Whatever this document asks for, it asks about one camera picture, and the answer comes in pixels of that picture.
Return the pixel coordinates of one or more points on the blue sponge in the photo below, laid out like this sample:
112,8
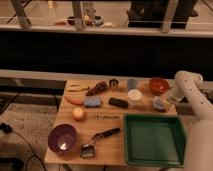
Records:
92,102

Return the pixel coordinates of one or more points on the wooden table board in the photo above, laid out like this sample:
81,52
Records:
109,151

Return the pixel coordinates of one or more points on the red bowl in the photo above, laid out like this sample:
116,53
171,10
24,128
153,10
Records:
158,85

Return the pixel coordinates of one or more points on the black rectangular block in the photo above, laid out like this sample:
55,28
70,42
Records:
118,102

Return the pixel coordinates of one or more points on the small metal cup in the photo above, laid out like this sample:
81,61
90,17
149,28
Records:
113,84

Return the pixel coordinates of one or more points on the white plastic cup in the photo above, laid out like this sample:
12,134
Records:
134,96

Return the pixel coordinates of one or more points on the green plastic tray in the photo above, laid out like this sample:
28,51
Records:
154,141

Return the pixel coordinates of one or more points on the yellow banana peel piece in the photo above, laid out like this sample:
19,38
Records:
77,88

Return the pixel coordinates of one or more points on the bunch of dark grapes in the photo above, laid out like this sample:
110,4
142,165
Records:
100,87

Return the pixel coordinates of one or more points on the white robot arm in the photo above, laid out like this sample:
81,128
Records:
199,146

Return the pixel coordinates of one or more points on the purple bowl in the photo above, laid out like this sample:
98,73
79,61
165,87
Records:
62,138

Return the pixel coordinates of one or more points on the blue cup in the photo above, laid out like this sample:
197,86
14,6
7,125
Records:
131,84

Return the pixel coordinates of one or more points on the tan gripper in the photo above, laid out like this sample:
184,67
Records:
167,105

